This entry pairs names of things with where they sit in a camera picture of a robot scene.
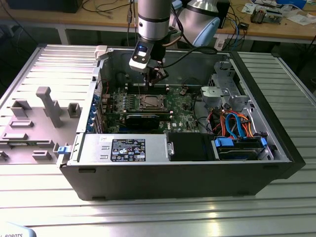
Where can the round coin battery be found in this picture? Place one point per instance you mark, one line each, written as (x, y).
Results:
(183, 91)

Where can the blue plastic clip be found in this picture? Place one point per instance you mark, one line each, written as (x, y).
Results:
(63, 150)

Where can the CPU socket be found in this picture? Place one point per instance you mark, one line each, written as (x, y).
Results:
(142, 107)

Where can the silver CPU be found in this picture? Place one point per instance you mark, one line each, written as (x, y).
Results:
(151, 101)

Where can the grey metal drive cage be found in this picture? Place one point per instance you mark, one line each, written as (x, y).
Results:
(212, 95)

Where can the black open PC case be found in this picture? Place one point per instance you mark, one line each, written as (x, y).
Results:
(160, 180)

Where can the green RAM stick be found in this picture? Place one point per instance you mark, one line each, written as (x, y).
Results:
(29, 143)

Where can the white plastic block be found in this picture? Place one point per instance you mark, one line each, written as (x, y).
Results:
(101, 51)

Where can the black box on workbench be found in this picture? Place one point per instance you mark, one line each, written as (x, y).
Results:
(42, 5)

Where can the blue flat box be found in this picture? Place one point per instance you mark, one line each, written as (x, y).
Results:
(293, 3)

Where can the metal CPU cooler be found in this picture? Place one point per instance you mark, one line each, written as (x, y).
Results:
(258, 14)

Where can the grey metal device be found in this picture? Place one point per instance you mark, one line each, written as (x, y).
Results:
(273, 16)

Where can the small black adapter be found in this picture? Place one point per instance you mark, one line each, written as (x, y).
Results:
(244, 26)

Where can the black graphics card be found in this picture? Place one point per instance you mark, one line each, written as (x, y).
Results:
(142, 122)

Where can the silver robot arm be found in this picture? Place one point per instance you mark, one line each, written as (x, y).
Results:
(153, 24)

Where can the silver metal latch plate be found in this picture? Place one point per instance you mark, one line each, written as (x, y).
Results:
(170, 148)

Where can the silver power supply unit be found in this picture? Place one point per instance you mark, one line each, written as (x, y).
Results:
(93, 148)

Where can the wooden workbench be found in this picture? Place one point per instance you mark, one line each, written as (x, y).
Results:
(49, 18)

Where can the grey parts rack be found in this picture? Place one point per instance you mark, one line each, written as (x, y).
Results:
(37, 128)

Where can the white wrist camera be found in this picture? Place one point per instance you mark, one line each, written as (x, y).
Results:
(139, 65)

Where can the green motherboard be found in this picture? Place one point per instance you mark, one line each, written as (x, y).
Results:
(180, 116)

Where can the white paper sheets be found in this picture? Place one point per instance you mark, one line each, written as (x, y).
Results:
(300, 19)

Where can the hard disk in blue carrier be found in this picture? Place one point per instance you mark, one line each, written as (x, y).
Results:
(237, 154)

